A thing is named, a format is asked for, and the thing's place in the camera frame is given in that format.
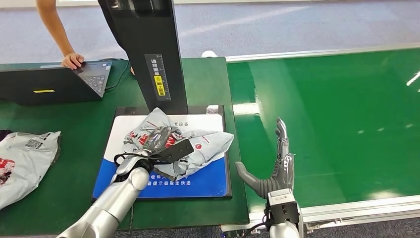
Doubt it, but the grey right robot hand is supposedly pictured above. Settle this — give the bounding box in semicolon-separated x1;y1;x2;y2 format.
235;117;296;200

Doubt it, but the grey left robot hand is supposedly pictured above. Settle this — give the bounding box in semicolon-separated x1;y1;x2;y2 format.
143;126;180;156

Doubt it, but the grey courier bag package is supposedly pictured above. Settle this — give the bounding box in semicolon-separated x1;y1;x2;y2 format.
122;107;235;182
0;131;62;211

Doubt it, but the green conveyor belt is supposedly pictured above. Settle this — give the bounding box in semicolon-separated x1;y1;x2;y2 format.
227;48;420;215

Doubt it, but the black inbound machine column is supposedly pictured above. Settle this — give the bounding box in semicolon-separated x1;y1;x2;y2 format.
98;0;189;115

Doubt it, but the flat grey courier bag package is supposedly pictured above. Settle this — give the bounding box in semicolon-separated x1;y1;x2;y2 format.
0;131;62;211

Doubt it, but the black yellow column label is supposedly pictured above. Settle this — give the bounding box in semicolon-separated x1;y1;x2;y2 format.
144;53;172;102

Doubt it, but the person's hand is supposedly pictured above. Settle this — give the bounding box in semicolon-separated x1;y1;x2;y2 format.
61;52;86;70

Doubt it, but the black laptop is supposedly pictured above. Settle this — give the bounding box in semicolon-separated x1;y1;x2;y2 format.
0;60;113;107

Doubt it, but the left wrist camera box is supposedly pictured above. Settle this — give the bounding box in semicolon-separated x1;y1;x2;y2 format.
151;138;195;166

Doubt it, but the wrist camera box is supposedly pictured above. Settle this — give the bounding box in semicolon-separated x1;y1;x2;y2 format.
151;138;195;166
265;188;301;227

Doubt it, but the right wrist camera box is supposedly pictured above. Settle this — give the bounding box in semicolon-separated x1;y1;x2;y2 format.
265;188;301;227

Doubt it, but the blue white machine base plate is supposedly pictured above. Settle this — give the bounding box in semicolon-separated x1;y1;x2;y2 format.
91;105;233;201

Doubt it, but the black laptop cable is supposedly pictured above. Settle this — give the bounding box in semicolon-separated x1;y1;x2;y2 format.
104;58;130;91

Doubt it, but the aluminium conveyor frame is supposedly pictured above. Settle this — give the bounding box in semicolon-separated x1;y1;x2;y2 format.
221;43;420;235

